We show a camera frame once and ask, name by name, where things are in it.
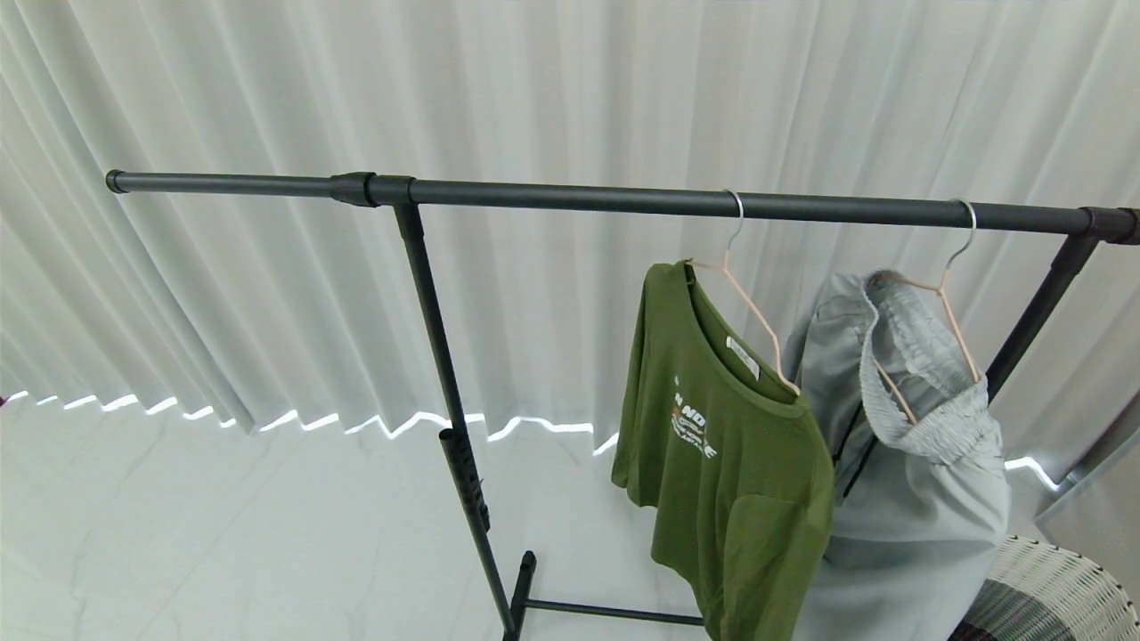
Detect white laundry basket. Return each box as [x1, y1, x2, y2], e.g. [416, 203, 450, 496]
[947, 534, 1140, 641]

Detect white curtain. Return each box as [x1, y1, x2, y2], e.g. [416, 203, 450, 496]
[0, 0, 1140, 489]

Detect green long-sleeved shirt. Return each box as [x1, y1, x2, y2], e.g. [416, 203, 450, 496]
[611, 260, 836, 641]

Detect black clothes rack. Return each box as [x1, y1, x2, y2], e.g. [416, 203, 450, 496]
[105, 169, 1140, 641]

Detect pink clothes hanger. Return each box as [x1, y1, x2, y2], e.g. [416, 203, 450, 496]
[686, 190, 802, 398]
[866, 199, 982, 426]

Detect pale grey shorts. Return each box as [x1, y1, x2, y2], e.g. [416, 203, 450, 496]
[782, 270, 1013, 641]

